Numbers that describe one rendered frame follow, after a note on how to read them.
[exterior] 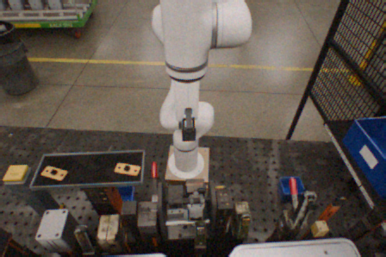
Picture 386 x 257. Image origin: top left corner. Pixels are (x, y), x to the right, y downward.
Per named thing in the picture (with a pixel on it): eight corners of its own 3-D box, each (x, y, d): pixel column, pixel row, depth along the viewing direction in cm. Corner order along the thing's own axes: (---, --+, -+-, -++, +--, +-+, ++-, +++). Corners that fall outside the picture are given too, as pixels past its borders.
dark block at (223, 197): (211, 251, 112) (218, 209, 82) (209, 235, 117) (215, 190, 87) (222, 251, 113) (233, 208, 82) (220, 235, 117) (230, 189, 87)
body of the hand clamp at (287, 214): (265, 260, 110) (288, 228, 84) (262, 243, 115) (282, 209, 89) (279, 259, 110) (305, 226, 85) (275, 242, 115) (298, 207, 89)
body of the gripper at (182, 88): (168, 53, 54) (171, 95, 62) (167, 82, 47) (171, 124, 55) (202, 53, 54) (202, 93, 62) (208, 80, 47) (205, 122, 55)
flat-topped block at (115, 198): (107, 232, 118) (74, 180, 86) (109, 216, 124) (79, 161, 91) (128, 230, 119) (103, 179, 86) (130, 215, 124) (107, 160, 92)
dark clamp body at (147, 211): (146, 267, 108) (129, 234, 80) (147, 236, 117) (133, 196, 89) (171, 266, 109) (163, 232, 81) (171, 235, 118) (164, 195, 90)
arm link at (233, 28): (227, 1, 67) (251, 59, 45) (167, 2, 67) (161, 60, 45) (231, -39, 61) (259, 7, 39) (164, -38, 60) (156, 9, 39)
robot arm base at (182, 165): (167, 151, 141) (164, 128, 127) (201, 147, 142) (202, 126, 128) (169, 180, 128) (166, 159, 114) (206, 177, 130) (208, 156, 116)
